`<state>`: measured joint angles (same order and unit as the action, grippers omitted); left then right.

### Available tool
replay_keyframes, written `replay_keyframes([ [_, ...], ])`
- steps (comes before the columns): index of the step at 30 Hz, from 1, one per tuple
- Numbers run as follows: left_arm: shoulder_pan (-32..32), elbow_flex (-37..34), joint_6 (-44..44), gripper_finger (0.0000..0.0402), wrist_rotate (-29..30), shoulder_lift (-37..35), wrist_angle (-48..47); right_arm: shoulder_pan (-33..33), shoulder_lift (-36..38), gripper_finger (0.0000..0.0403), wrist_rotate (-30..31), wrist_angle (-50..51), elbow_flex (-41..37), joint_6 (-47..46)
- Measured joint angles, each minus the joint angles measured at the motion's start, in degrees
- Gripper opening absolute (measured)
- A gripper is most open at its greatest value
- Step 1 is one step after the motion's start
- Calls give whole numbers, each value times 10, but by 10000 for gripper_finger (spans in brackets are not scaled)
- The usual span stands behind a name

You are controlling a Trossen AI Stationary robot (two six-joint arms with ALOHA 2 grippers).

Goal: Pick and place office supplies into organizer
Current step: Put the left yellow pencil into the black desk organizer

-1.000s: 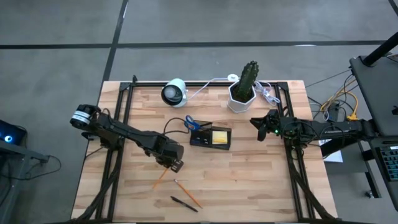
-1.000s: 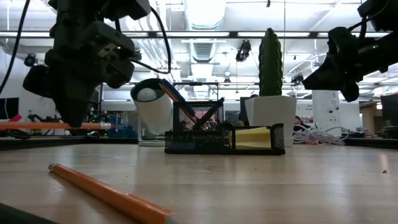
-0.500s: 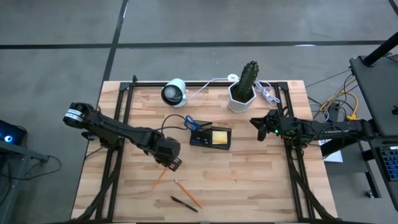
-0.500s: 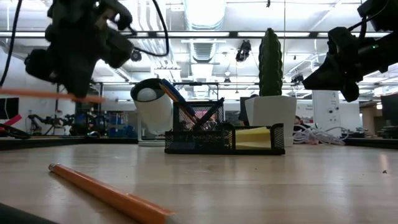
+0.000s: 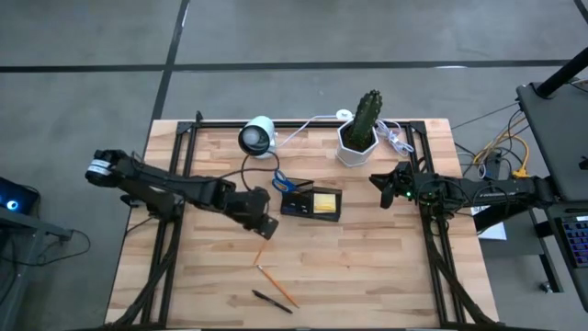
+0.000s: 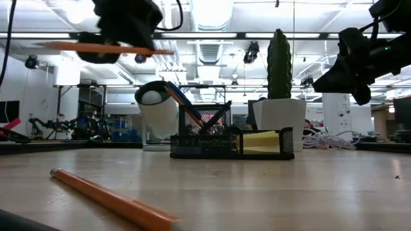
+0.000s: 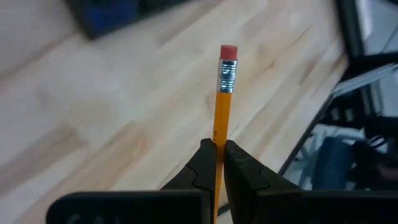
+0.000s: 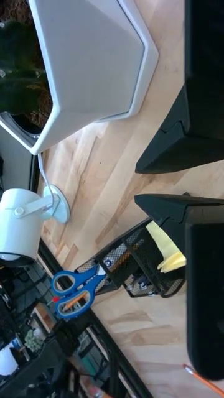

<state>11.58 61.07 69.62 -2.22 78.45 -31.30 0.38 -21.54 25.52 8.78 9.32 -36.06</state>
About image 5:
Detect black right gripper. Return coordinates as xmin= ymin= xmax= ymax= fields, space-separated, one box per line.
xmin=368 ymin=160 xmax=417 ymax=211

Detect blue-handled scissors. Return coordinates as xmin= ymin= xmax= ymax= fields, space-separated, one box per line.
xmin=270 ymin=168 xmax=299 ymax=195

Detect orange pencil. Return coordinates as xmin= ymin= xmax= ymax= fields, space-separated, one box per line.
xmin=255 ymin=264 xmax=301 ymax=309
xmin=252 ymin=238 xmax=269 ymax=268

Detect black mesh desk organizer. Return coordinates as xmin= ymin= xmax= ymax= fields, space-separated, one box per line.
xmin=279 ymin=177 xmax=344 ymax=223

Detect yellow sticky note pad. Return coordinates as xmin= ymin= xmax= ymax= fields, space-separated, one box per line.
xmin=312 ymin=192 xmax=338 ymax=215

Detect white hexagonal plant pot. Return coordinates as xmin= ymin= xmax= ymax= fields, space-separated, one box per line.
xmin=335 ymin=118 xmax=380 ymax=168

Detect green cactus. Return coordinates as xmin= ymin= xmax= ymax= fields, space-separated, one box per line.
xmin=350 ymin=89 xmax=384 ymax=151

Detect black pen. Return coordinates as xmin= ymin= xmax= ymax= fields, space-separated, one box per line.
xmin=250 ymin=288 xmax=295 ymax=316

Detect black power adapter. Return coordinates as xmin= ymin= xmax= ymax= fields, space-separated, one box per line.
xmin=484 ymin=150 xmax=505 ymax=184

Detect black desk support beam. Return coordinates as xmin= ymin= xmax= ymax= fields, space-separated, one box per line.
xmin=471 ymin=177 xmax=560 ymax=234

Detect white paper sheet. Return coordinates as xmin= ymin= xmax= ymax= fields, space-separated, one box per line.
xmin=469 ymin=204 xmax=509 ymax=242

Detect black desk top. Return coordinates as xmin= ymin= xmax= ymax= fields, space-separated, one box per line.
xmin=515 ymin=80 xmax=588 ymax=203

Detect black keyboard shelf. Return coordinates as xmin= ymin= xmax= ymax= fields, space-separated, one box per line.
xmin=541 ymin=200 xmax=588 ymax=314

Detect backlit computer keyboard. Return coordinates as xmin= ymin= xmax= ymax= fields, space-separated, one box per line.
xmin=557 ymin=214 xmax=588 ymax=270

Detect black round pole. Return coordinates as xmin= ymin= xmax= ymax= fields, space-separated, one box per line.
xmin=534 ymin=47 xmax=588 ymax=100

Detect grey metal side table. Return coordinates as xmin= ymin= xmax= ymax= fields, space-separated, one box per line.
xmin=0 ymin=206 xmax=74 ymax=331

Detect black computer with blue light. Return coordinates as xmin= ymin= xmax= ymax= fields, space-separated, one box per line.
xmin=0 ymin=177 xmax=41 ymax=217

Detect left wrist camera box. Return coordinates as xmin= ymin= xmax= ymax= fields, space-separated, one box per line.
xmin=254 ymin=214 xmax=280 ymax=242

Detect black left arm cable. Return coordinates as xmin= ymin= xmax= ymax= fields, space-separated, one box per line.
xmin=215 ymin=153 xmax=282 ymax=193

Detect white lamp cable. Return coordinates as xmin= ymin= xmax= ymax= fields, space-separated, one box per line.
xmin=274 ymin=113 xmax=415 ymax=158

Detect white security camera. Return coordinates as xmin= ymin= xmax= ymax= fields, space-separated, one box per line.
xmin=237 ymin=115 xmax=279 ymax=160

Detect black aluminium table frame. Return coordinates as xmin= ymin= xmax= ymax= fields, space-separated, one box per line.
xmin=104 ymin=109 xmax=506 ymax=331

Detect yellow floor cable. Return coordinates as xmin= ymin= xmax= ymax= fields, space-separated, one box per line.
xmin=471 ymin=131 xmax=534 ymax=182

